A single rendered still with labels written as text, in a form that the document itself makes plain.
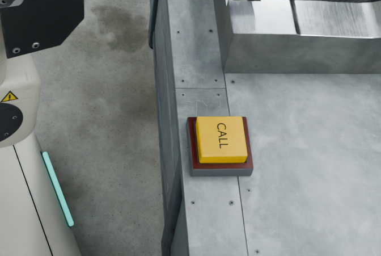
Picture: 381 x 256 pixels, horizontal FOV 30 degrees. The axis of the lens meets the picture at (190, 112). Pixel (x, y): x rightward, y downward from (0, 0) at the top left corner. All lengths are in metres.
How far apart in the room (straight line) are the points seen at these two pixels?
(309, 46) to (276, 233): 0.26
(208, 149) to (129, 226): 0.88
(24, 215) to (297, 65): 0.69
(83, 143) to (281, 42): 0.98
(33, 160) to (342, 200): 0.77
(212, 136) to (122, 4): 1.28
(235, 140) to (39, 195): 0.66
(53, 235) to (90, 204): 0.35
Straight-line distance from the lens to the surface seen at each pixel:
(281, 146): 0.96
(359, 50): 1.02
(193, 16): 1.07
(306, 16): 0.99
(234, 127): 0.92
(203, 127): 0.91
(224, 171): 0.91
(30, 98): 1.02
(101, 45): 2.05
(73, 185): 1.80
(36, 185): 1.49
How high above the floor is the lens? 1.60
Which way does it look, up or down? 56 degrees down
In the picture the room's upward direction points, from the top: 12 degrees clockwise
